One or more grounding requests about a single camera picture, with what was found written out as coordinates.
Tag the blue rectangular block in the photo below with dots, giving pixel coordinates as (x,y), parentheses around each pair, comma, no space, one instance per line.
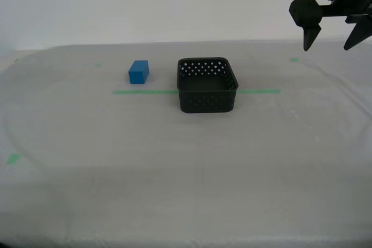
(139,73)

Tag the long green tape strip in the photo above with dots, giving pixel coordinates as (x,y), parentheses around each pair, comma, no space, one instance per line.
(139,92)

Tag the black perforated plastic basket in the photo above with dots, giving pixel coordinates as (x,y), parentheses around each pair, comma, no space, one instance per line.
(203,84)

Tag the white table cloth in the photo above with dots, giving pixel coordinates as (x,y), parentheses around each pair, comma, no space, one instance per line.
(186,172)

